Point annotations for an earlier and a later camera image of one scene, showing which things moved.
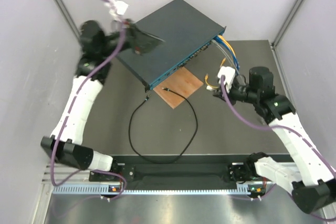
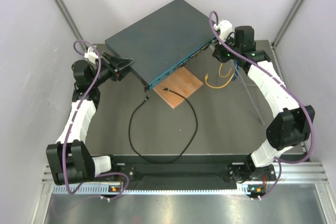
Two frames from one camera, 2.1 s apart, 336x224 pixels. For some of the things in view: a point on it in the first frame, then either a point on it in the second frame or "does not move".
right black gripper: [233, 101] -> [217, 53]
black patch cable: [189, 99] does not move
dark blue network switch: [186, 31] does not move
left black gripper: [139, 42] -> [121, 63]
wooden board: [181, 81] does not move
